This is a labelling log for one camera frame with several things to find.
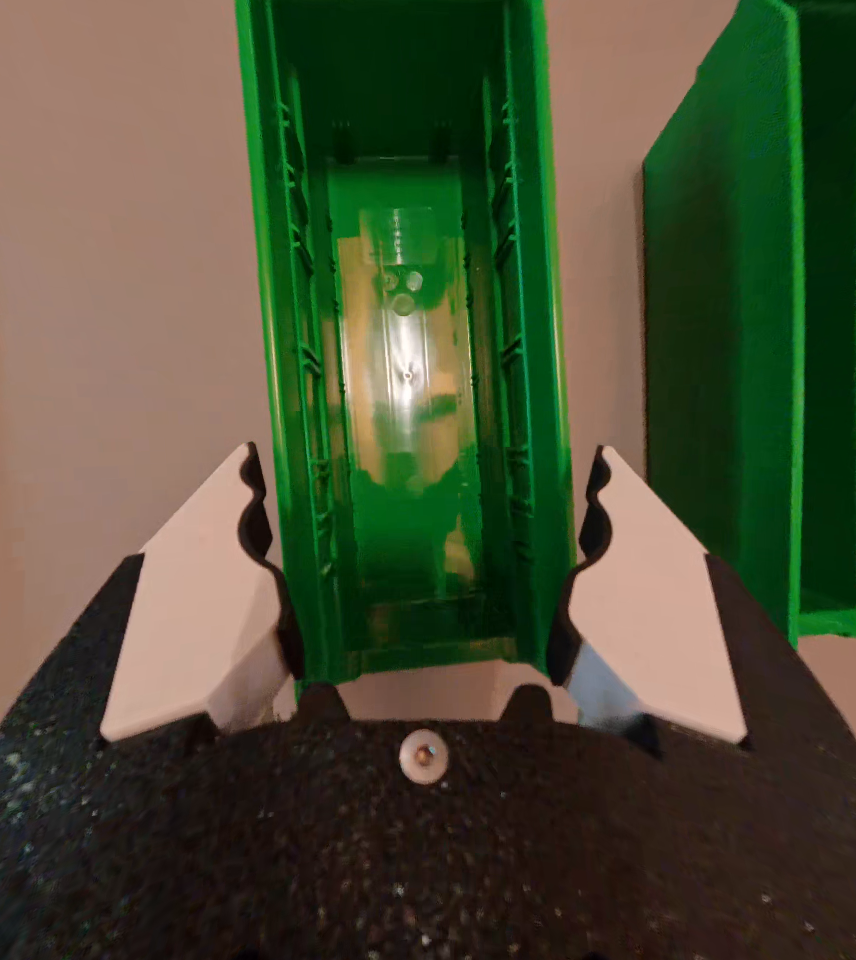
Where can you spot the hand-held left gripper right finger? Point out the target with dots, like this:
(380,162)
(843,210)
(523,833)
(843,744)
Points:
(652,615)

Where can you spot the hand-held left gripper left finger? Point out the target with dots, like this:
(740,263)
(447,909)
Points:
(195,615)

